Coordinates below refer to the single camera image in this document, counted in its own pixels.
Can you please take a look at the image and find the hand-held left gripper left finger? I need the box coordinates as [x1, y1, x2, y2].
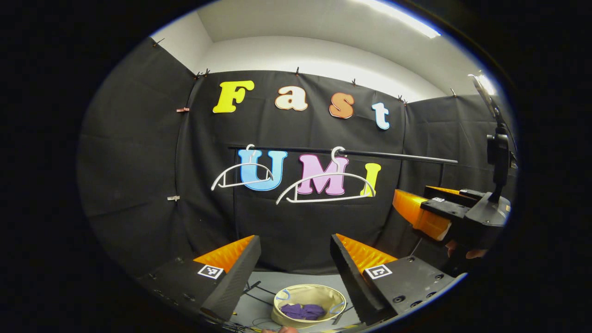
[139, 235, 262, 324]

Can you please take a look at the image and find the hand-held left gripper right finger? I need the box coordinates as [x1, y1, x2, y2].
[330, 234, 458, 327]

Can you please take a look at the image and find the purple corduroy shirt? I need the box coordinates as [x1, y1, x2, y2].
[280, 303, 327, 321]

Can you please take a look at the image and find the beige fabric laundry hamper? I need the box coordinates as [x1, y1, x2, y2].
[271, 284, 348, 330]

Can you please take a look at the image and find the white plastic clothes hanger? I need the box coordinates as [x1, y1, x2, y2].
[276, 146, 376, 205]
[210, 144, 275, 191]

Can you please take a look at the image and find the black metal clothes rack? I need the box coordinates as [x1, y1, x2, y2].
[226, 144, 459, 297]

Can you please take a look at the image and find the small ceiling light panel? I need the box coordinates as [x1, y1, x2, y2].
[476, 73, 496, 96]

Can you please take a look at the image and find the black backdrop cloth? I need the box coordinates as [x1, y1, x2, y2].
[76, 37, 518, 287]

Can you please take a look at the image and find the long ceiling light panel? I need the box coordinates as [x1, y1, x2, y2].
[363, 0, 441, 39]

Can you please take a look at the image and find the black floor cable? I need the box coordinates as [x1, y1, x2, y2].
[230, 281, 281, 333]

